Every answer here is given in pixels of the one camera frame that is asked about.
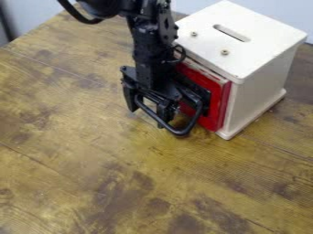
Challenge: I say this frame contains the white wooden box cabinet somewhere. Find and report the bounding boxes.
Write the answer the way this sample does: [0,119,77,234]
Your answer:
[176,0,306,140]

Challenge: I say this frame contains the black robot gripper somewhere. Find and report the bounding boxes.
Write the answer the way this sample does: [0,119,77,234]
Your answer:
[120,0,178,123]

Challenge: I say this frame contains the black cable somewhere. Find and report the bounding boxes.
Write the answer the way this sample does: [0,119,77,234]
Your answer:
[56,0,107,26]

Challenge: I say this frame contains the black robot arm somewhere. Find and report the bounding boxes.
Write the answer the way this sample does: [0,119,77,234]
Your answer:
[77,0,182,133]

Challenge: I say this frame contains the red wooden drawer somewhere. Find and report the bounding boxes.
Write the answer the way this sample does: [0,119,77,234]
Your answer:
[178,59,233,132]

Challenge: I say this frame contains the black metal drawer handle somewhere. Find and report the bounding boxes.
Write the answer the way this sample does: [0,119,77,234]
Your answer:
[134,73,213,137]

